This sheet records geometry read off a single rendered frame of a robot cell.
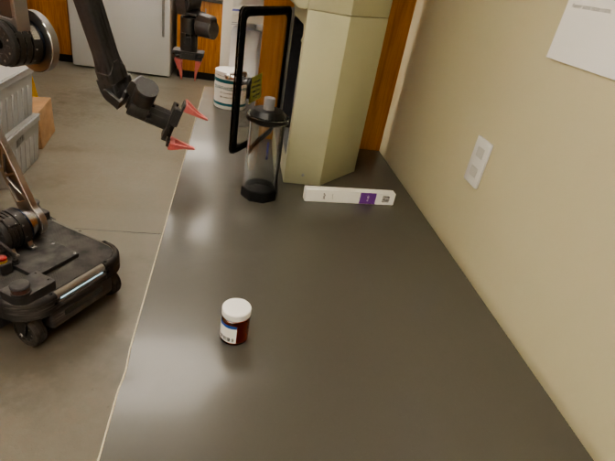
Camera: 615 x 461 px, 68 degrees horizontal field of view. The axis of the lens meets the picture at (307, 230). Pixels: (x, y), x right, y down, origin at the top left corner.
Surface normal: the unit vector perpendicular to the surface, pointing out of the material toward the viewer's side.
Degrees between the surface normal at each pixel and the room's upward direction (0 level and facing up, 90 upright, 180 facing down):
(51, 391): 0
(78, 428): 0
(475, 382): 0
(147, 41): 90
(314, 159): 90
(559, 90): 90
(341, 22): 90
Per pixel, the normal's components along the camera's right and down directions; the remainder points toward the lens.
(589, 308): -0.98, -0.07
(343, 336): 0.15, -0.85
